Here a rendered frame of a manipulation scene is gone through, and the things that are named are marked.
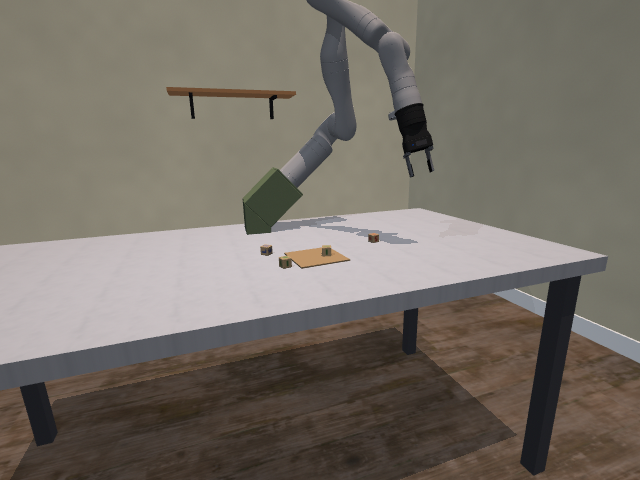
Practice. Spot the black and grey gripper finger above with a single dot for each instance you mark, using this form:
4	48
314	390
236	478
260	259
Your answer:
429	160
409	166

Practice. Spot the tan square mat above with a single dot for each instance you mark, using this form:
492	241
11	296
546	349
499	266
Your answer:
313	257

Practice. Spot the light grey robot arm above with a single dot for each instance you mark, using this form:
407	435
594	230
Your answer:
393	50

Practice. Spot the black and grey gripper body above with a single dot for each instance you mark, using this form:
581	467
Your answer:
411	119

